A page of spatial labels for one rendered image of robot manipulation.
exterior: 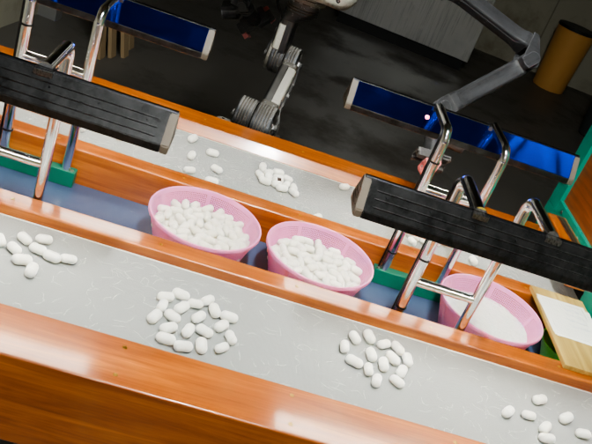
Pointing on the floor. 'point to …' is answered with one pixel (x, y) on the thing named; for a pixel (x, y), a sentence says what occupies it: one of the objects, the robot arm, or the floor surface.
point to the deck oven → (418, 26)
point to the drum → (563, 56)
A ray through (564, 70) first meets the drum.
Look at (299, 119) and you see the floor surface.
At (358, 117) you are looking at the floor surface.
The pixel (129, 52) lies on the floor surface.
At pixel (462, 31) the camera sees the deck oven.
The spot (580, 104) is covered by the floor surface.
